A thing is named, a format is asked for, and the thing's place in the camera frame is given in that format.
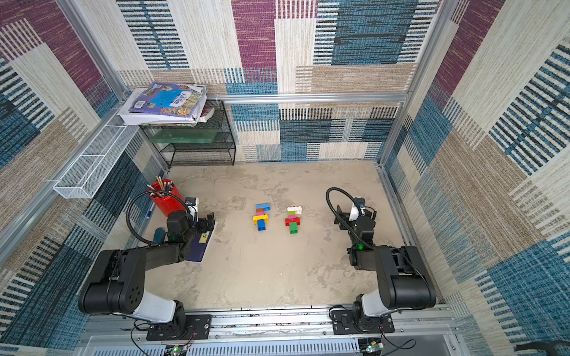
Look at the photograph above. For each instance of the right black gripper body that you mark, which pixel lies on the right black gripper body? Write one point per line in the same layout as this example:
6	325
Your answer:
341	217

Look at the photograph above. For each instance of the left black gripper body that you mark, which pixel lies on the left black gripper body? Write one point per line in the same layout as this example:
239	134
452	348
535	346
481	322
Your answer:
200	227

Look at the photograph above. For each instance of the white long lego brick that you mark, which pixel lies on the white long lego brick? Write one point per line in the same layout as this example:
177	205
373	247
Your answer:
296	209

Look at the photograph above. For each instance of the red long lego brick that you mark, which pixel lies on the red long lego brick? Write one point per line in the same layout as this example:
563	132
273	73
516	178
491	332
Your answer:
290	220

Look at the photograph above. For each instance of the dark blue square lego brick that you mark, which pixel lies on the dark blue square lego brick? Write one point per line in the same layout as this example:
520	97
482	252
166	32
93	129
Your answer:
261	225

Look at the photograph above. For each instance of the light blue long lego brick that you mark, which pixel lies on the light blue long lego brick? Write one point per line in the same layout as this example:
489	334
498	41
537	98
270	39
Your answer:
264	206

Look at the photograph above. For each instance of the dark green square lego brick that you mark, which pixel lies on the dark green square lego brick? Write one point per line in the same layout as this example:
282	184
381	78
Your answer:
293	227

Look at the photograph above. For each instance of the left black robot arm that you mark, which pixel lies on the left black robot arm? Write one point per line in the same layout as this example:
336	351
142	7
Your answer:
116	283

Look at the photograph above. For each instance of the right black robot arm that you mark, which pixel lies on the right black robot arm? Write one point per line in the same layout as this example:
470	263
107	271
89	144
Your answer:
402	278

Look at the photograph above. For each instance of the purple notebook yellow label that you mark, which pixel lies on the purple notebook yellow label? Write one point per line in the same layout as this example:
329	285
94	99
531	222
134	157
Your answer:
200	244

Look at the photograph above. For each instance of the red pencil cup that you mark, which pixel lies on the red pencil cup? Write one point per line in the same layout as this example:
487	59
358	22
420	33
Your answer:
164	200

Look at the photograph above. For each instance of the stack of books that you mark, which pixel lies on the stack of books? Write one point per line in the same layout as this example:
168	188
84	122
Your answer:
167	103

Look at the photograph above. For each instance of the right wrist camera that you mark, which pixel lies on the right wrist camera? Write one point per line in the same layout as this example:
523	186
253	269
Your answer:
357	208

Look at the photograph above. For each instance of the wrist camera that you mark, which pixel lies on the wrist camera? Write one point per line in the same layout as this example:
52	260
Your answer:
357	208
192	203

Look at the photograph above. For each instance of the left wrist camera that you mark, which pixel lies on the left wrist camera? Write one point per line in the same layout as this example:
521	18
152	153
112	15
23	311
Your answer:
192	203

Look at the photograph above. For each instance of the black wire shelf rack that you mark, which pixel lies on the black wire shelf rack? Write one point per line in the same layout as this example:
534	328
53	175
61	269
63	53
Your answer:
211	143

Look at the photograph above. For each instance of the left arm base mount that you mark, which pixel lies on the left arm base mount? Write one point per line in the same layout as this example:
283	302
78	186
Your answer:
195	326

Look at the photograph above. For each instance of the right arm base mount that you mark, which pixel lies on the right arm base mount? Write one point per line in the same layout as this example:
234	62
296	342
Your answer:
345	322

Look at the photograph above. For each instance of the white wire mesh basket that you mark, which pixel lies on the white wire mesh basket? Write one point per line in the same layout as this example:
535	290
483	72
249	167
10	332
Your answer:
90	169

